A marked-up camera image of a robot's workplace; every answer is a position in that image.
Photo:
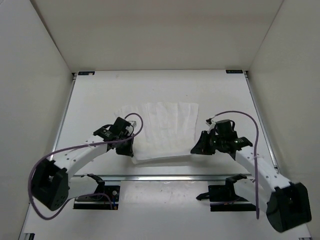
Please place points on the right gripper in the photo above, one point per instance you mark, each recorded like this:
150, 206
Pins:
201, 147

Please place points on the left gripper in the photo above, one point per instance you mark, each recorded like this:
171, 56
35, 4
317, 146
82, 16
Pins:
128, 150

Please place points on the white pleated skirt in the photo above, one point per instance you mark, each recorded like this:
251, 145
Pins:
168, 129

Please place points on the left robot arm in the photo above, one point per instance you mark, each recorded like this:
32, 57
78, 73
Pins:
52, 181

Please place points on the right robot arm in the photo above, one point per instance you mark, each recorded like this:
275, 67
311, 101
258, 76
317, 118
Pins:
285, 203

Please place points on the right blue corner label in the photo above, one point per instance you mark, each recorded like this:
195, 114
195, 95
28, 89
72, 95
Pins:
234, 71

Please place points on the blue corner label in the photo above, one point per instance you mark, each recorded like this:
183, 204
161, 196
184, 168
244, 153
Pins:
234, 71
86, 73

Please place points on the left blue corner label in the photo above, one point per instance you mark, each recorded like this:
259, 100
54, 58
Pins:
86, 73

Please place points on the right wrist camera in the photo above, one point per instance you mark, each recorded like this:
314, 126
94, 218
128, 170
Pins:
211, 124

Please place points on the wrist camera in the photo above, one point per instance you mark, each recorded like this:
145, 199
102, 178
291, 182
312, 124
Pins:
211, 124
133, 123

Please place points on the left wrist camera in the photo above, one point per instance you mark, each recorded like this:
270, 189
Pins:
133, 123

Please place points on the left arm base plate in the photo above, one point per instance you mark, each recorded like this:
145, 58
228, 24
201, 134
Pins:
105, 197

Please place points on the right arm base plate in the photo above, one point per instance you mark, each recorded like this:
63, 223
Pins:
223, 198

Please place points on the aluminium front table rail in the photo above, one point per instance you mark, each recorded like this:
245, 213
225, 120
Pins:
164, 178

